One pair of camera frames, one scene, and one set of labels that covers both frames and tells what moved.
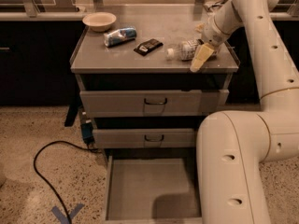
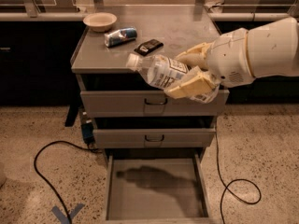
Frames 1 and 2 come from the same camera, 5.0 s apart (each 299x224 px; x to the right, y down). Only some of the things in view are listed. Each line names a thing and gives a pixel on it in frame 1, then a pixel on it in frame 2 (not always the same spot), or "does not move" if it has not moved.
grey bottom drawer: x=152 y=189 does not move
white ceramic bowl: x=99 y=21 does not move
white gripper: x=213 y=35 -> x=230 y=57
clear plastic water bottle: x=184 y=51 -> x=161 y=70
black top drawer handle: x=155 y=104 does not move
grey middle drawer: x=145 y=138 does not move
